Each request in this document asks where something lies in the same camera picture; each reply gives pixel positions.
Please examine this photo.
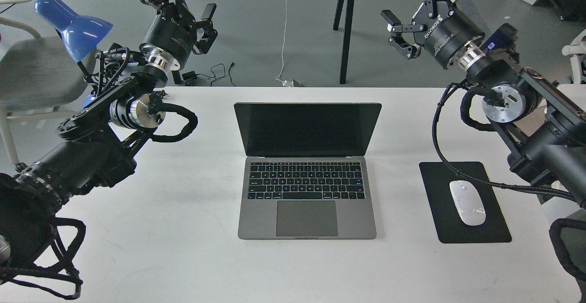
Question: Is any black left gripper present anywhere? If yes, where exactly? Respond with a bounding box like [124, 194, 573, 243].
[140, 0, 218, 63]

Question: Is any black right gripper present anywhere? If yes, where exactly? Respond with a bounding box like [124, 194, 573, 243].
[380, 0, 485, 70]

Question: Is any grey laptop computer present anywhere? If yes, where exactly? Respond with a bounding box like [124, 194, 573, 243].
[234, 102, 382, 240]

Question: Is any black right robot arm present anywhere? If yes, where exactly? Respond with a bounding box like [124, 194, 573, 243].
[381, 0, 586, 209]

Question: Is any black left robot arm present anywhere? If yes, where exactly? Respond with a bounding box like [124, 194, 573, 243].
[1, 0, 218, 300]

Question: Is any blue desk lamp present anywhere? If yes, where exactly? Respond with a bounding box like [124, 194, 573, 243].
[34, 0, 113, 63]

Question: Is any grey chair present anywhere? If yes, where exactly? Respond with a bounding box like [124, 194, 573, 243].
[0, 18, 87, 168]

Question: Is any black mouse pad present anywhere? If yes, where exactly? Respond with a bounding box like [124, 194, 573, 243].
[419, 162, 511, 244]

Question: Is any white computer mouse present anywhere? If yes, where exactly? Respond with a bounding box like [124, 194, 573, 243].
[449, 180, 486, 226]

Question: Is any black power adapter with cable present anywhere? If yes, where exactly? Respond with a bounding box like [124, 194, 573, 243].
[171, 62, 236, 87]

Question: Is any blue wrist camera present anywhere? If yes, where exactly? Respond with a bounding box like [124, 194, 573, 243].
[481, 23, 520, 65]

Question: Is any black braided cable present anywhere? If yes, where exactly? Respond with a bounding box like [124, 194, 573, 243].
[432, 81, 576, 201]

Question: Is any white hanging cable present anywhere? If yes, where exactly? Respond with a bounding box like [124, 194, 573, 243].
[275, 0, 304, 87]

